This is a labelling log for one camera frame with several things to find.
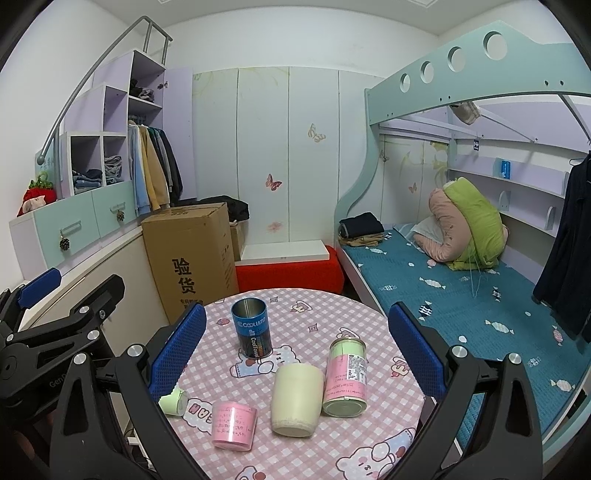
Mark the blue metal can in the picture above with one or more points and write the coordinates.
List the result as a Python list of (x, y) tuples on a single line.
[(251, 330)]

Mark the black clothes pile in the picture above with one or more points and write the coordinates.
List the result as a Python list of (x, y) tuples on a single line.
[(231, 207)]

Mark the grey cloth bundle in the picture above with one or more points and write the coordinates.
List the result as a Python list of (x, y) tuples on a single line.
[(467, 113)]

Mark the white board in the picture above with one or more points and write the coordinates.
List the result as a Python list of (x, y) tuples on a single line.
[(284, 251)]

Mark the white low cabinet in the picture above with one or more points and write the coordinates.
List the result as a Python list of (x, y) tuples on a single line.
[(106, 272)]

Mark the white wardrobe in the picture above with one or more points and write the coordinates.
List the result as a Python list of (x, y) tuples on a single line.
[(263, 147)]

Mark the folded grey jeans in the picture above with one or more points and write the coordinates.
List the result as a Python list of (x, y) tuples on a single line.
[(112, 170)]

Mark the purple stair cabinet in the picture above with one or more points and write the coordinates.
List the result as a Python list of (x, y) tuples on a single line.
[(87, 115)]

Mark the red strawberry plush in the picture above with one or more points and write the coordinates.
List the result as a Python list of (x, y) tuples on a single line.
[(39, 196)]

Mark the red ottoman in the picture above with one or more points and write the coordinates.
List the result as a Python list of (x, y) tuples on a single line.
[(291, 277)]

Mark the small cardboard box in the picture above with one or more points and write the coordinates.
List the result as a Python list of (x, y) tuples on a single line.
[(238, 242)]

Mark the teal bunk bed frame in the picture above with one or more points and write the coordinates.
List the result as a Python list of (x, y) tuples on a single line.
[(392, 104)]

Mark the folded dark clothes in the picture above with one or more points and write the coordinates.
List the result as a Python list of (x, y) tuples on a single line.
[(362, 225)]

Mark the hanging light blue shirt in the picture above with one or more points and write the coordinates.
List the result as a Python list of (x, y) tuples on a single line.
[(136, 170)]

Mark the pink butterfly sticker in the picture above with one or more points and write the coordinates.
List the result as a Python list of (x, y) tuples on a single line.
[(272, 182)]

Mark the blue candy print mattress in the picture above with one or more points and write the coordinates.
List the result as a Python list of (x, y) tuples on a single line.
[(415, 286)]

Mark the green rolled quilt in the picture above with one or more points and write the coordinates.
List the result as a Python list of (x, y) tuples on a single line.
[(475, 217)]

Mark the pink and green can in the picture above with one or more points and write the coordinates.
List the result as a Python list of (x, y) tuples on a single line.
[(346, 378)]

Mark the cream cup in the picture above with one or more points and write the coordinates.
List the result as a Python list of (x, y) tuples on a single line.
[(295, 401)]

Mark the pink plastic cup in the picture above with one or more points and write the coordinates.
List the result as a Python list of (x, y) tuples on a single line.
[(233, 427)]

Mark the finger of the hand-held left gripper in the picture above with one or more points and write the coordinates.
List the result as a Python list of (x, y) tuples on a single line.
[(99, 295), (39, 282)]

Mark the folded blue clothes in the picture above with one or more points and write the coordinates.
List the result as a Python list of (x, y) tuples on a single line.
[(87, 181)]

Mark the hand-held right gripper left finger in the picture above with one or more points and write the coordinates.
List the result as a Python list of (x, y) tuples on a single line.
[(178, 353)]

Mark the blue can on shelf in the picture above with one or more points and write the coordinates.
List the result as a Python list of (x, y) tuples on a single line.
[(506, 169)]

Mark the hanging dark garment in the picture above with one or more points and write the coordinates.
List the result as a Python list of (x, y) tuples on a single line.
[(568, 240)]

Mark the small green cup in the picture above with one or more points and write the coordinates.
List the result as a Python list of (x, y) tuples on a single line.
[(174, 402)]

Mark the large cardboard box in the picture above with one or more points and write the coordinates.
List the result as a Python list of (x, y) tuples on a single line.
[(189, 263)]

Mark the hanging dark jackets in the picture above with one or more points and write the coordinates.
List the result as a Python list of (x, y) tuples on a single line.
[(171, 166)]

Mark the white pillow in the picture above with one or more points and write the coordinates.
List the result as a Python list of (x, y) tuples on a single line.
[(427, 230)]

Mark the yellow butterfly sticker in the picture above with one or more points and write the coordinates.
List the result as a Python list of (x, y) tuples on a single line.
[(316, 133)]

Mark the pink rolled quilt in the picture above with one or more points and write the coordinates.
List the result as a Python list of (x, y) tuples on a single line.
[(441, 207)]

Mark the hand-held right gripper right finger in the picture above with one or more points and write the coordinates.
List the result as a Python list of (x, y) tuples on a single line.
[(415, 355)]

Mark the folded grey clothes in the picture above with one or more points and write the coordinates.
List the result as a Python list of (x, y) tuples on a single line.
[(141, 91)]

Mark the hanging yellow jacket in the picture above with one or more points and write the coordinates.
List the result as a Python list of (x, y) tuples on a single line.
[(154, 170)]

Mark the folded tan clothes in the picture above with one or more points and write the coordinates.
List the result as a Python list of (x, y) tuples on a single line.
[(364, 240)]

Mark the grey metal handrail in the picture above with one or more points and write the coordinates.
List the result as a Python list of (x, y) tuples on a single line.
[(83, 78)]

